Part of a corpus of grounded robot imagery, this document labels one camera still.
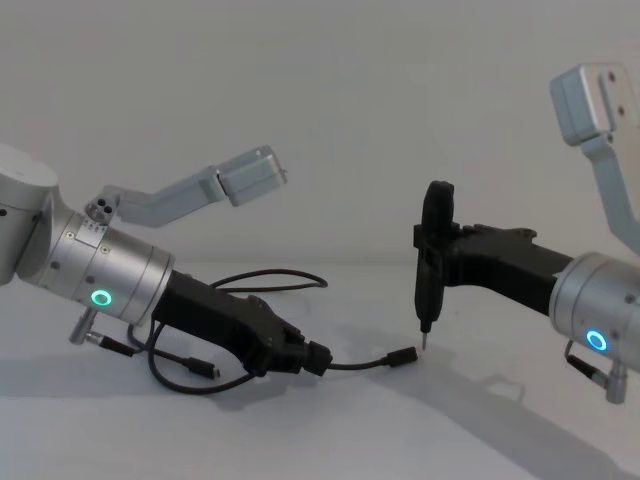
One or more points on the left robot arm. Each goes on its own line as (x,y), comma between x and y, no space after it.
(115,272)

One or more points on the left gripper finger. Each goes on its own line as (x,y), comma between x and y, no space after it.
(300,338)
(312,360)

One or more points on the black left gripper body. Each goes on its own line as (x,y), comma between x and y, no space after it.
(220,315)

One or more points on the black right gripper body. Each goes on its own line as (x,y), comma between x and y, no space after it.
(510,262)

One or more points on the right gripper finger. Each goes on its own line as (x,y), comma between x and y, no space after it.
(470,231)
(450,265)

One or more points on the black electric screwdriver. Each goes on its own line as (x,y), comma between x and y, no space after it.
(431,290)

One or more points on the white table cloth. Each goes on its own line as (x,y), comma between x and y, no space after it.
(320,440)

